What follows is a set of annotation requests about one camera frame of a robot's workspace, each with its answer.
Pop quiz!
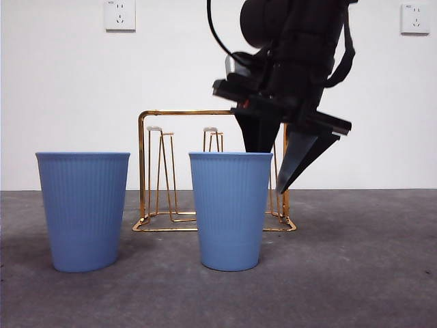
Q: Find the gold wire cup rack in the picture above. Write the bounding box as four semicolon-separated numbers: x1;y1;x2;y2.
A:
132;109;297;233

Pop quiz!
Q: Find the pale grey camera box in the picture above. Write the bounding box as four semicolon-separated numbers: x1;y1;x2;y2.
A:
224;53;255;79

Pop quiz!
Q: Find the white wall socket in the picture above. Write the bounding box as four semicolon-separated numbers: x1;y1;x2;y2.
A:
400;3;430;36
104;0;137;33

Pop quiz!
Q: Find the blue ribbed cup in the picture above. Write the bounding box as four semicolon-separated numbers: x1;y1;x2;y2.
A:
188;152;274;273
35;152;131;273

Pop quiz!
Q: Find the black cable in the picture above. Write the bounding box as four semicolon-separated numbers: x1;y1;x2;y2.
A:
206;0;255;68

